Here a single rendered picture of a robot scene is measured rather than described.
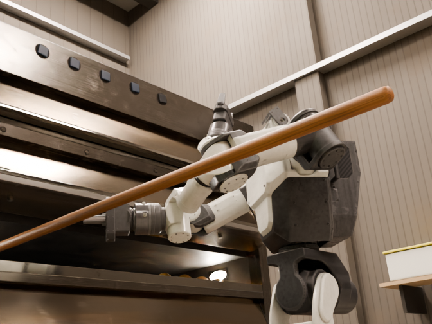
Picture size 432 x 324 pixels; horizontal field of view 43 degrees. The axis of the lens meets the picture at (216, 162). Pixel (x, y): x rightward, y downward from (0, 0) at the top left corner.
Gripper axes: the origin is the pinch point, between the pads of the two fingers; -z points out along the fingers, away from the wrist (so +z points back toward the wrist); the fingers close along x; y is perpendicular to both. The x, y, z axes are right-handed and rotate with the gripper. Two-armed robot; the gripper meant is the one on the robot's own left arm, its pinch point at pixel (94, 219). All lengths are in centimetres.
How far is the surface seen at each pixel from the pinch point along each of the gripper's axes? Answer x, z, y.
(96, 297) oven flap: 12, 1, 70
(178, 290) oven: 8, 37, 92
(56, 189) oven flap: -21.5, -12.7, 39.2
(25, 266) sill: 3, -23, 50
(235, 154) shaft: 1, 27, -50
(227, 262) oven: -14, 73, 145
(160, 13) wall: -463, 99, 540
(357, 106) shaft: 1, 43, -73
